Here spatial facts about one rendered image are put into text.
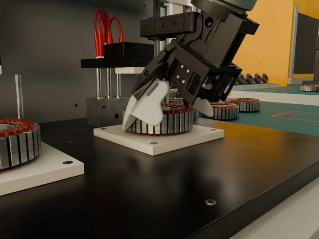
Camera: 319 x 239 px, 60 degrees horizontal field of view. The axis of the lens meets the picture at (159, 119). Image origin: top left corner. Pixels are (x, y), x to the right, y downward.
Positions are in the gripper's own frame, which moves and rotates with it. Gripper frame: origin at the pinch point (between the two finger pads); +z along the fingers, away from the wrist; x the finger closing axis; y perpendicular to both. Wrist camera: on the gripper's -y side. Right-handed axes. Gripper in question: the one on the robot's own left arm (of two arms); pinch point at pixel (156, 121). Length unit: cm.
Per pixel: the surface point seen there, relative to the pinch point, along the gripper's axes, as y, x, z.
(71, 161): 6.5, -17.6, -2.4
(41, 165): 5.7, -20.3, -1.9
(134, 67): -7.8, -1.4, -5.5
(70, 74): -24.9, -2.9, 6.0
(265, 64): -138, 323, 59
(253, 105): -7.7, 48.5, 6.9
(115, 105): -10.8, -0.2, 4.5
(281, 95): -32, 133, 24
